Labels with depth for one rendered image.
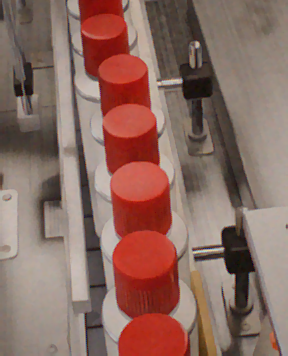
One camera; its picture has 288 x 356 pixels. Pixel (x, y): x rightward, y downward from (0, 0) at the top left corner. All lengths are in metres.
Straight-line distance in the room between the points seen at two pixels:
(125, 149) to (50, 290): 0.28
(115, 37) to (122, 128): 0.10
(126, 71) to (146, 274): 0.17
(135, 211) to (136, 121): 0.07
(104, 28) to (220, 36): 0.36
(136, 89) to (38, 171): 0.33
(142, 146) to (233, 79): 0.38
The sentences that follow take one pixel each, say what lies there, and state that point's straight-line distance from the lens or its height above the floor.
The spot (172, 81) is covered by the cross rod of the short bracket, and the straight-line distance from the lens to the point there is 0.81.
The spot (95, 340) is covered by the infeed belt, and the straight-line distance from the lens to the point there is 0.65.
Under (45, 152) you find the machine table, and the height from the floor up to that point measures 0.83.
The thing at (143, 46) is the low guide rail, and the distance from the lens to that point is 0.85.
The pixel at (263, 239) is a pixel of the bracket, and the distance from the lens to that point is 0.35.
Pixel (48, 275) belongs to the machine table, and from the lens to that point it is 0.76.
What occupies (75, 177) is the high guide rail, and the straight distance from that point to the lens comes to 0.65.
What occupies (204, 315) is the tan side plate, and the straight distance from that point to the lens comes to 0.53.
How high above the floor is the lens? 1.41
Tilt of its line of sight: 40 degrees down
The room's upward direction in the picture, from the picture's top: 5 degrees counter-clockwise
